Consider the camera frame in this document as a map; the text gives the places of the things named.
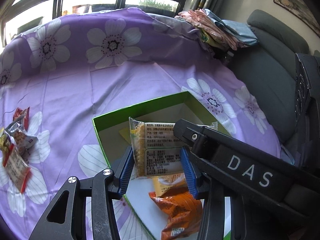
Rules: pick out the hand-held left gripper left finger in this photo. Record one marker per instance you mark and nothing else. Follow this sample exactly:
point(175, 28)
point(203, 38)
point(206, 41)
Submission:
point(126, 171)

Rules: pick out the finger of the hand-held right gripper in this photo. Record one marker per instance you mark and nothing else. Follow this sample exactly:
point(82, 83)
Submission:
point(187, 132)

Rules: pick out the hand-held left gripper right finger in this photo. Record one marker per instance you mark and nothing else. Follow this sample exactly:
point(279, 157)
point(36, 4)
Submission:
point(188, 177)

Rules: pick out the clear yellow cracker packet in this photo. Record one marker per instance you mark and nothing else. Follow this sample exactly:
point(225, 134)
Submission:
point(160, 150)

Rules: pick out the orange snack packet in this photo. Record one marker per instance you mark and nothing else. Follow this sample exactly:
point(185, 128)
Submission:
point(180, 211)

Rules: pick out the green cardboard box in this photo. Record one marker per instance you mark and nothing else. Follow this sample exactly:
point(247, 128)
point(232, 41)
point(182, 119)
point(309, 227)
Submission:
point(140, 205)

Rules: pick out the purple floral cloth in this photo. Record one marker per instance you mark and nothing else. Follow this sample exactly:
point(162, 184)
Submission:
point(100, 80)

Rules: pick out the yellow green folded cloth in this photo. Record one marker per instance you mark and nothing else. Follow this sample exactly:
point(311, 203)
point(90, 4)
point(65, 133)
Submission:
point(206, 38)

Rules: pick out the grey upholstered chair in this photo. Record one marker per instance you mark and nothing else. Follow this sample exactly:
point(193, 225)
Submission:
point(265, 67)

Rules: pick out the grey blue snack packet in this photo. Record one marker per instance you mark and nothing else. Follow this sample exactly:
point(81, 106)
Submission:
point(23, 137)

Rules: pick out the red edged cracker packet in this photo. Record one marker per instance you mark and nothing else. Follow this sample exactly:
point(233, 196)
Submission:
point(17, 170)

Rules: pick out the pink folded cloth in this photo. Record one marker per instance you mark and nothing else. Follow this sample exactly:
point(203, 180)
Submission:
point(197, 21)

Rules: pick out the blue folded cloth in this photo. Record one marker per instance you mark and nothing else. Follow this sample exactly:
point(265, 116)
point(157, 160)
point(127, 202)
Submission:
point(241, 31)

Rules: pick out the small red snack packet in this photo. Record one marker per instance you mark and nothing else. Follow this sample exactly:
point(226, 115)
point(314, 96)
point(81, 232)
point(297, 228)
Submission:
point(22, 115)

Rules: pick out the yellow red snack packet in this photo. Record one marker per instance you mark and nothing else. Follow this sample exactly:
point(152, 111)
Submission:
point(5, 145)

